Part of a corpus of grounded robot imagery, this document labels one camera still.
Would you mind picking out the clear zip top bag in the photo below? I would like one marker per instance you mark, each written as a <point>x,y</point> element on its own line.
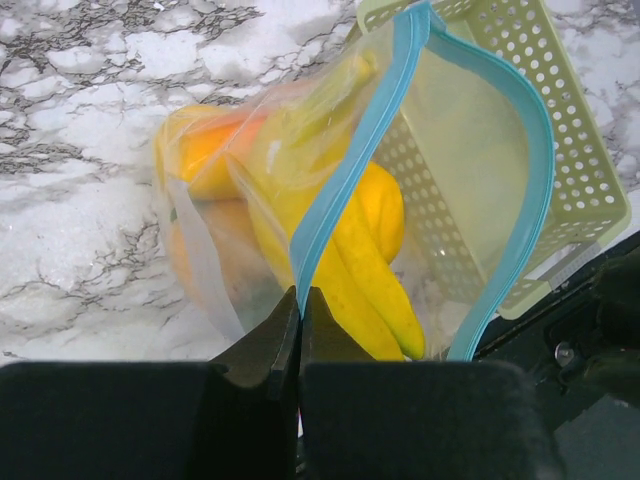
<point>212,243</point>

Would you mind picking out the pale green plastic basket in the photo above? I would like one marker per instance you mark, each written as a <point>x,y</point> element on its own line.
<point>461,149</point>

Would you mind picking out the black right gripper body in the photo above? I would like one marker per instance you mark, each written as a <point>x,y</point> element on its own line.
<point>581,342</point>

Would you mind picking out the yellow toy lemon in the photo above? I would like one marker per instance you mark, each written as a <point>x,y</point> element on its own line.
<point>383,204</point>

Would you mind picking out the orange yellow toy mango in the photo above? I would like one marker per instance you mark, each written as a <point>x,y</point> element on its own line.
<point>194,143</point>

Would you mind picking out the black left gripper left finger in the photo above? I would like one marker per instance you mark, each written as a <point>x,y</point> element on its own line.
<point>232,417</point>

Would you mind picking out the yellow toy banana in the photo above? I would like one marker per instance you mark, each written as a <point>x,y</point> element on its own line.
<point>299,146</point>

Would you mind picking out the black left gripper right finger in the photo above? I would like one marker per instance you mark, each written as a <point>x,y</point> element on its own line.
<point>368,419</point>

